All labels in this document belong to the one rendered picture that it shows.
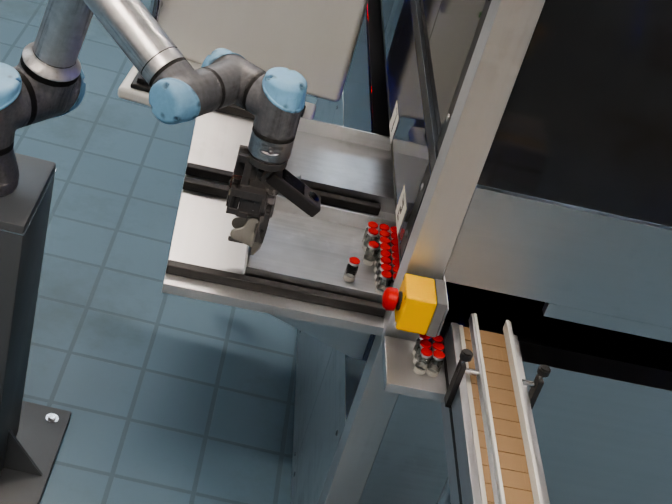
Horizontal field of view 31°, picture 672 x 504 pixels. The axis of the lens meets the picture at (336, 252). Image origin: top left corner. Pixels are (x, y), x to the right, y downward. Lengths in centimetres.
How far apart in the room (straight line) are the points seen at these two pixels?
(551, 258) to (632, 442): 47
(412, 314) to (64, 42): 85
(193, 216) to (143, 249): 141
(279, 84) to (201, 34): 102
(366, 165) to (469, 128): 72
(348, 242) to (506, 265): 40
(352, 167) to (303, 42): 47
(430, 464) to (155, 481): 87
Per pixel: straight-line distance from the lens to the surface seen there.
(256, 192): 213
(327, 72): 302
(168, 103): 200
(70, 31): 238
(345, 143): 272
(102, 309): 349
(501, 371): 212
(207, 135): 262
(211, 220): 235
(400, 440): 236
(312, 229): 240
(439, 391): 211
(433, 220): 205
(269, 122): 206
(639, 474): 249
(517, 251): 211
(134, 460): 308
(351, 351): 234
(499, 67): 193
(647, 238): 213
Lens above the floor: 218
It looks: 33 degrees down
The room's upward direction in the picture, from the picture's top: 17 degrees clockwise
